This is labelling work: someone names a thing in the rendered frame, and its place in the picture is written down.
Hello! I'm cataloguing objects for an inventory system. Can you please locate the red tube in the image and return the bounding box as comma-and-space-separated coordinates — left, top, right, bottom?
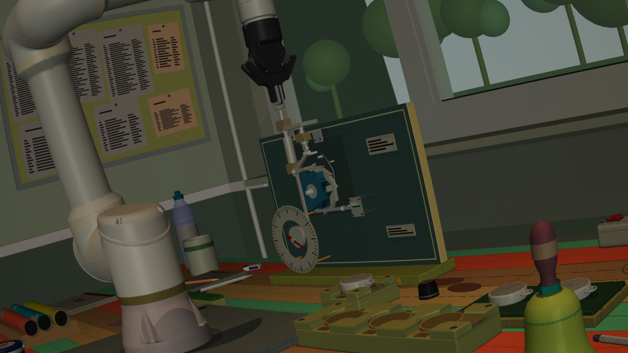
0, 308, 39, 337

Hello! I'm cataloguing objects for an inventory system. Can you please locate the cream mug with green stripe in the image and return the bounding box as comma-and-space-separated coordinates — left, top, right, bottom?
182, 234, 220, 277

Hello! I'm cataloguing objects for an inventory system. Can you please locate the grey flat book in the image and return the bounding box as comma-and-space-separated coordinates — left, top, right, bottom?
48, 292, 119, 315

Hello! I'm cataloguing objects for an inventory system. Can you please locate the grey bottle with blue cap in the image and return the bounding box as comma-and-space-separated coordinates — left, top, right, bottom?
171, 191, 200, 269

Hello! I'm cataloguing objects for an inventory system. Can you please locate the teal tube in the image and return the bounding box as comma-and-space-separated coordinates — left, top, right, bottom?
10, 303, 53, 332

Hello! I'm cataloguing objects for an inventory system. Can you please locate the dark green tray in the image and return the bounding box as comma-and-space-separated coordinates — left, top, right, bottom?
463, 280, 628, 328

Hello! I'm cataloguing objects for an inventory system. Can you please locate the white stopwatch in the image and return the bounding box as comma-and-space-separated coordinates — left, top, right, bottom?
339, 273, 376, 294
488, 282, 533, 307
561, 277, 598, 301

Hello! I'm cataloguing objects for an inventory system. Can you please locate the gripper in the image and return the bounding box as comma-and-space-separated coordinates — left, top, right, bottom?
240, 18, 298, 102

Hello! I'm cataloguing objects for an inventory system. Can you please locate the grey framed window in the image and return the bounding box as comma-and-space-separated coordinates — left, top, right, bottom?
383, 0, 628, 102

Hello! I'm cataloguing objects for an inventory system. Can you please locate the dark green teaching model board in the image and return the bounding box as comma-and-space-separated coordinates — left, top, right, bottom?
259, 101, 457, 287

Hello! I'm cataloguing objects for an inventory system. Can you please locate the olive rack with pockets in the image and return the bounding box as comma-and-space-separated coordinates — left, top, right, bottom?
293, 302, 503, 353

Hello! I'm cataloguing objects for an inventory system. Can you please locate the green book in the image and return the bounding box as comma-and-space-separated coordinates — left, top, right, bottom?
188, 291, 225, 303

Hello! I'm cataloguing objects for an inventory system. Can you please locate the yellow tube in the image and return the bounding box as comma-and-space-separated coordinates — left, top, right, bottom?
24, 300, 69, 328

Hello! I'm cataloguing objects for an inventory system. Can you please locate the black round cap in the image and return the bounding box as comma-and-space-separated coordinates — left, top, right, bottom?
418, 279, 441, 301

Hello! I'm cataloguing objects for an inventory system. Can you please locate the blue toothed wheel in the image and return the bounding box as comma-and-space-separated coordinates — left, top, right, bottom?
298, 166, 340, 212

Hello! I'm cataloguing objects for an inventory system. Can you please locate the cream box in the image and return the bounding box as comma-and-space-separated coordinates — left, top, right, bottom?
597, 218, 628, 249

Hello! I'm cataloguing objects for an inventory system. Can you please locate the grey knurled tool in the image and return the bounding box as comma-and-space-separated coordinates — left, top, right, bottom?
592, 333, 628, 347

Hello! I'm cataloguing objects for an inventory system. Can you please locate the dark grey sheet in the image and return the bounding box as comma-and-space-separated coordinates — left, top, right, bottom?
61, 303, 298, 353

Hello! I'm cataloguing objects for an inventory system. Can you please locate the grey round dial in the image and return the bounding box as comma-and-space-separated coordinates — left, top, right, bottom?
271, 205, 319, 274

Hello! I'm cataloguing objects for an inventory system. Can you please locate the olive notice board with papers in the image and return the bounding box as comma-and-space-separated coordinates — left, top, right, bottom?
0, 5, 212, 192

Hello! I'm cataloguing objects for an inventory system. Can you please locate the grey label plate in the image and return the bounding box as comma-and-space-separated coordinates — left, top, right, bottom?
366, 133, 398, 156
386, 224, 417, 239

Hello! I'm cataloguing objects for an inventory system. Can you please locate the silver push rod with cap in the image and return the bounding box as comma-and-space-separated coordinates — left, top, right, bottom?
272, 103, 301, 176

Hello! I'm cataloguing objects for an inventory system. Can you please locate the wooden tube stand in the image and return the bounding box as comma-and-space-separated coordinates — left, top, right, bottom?
0, 314, 80, 350

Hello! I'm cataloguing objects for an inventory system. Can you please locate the white wall pipe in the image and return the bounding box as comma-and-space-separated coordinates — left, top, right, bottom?
203, 0, 269, 259

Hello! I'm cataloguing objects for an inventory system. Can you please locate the olive check cradle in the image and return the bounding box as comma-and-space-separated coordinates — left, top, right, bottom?
319, 275, 401, 310

